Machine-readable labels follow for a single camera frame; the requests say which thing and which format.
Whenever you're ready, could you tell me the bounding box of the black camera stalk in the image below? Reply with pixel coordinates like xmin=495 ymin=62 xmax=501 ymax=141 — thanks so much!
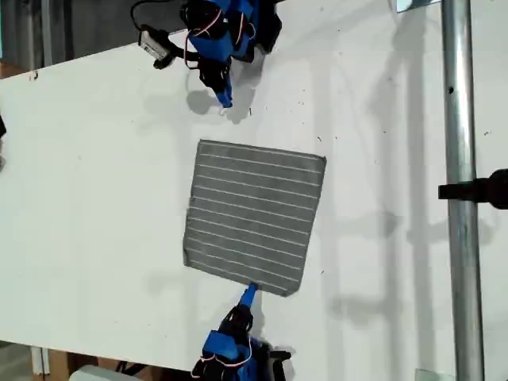
xmin=152 ymin=42 xmax=199 ymax=71

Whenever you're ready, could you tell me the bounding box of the black camera box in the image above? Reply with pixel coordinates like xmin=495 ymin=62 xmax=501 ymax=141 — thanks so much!
xmin=137 ymin=23 xmax=172 ymax=61

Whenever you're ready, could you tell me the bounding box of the grey striped towel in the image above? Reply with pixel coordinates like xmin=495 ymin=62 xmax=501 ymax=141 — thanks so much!
xmin=182 ymin=138 xmax=328 ymax=298

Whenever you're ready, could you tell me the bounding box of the steel post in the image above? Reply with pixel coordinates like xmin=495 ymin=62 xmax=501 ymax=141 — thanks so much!
xmin=439 ymin=0 xmax=487 ymax=381

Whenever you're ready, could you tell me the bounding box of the white plastic object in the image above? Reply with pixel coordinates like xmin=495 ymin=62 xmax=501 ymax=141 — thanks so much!
xmin=68 ymin=364 xmax=121 ymax=381

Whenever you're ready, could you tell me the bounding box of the black clamp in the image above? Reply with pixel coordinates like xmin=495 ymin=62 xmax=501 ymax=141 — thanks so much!
xmin=437 ymin=167 xmax=508 ymax=212

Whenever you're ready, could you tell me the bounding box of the red white wire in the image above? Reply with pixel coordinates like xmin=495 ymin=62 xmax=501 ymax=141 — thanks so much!
xmin=183 ymin=7 xmax=224 ymax=70
xmin=191 ymin=336 xmax=256 ymax=378

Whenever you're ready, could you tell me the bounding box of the black camera cable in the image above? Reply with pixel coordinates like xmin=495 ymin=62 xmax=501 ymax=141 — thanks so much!
xmin=129 ymin=0 xmax=188 ymax=31

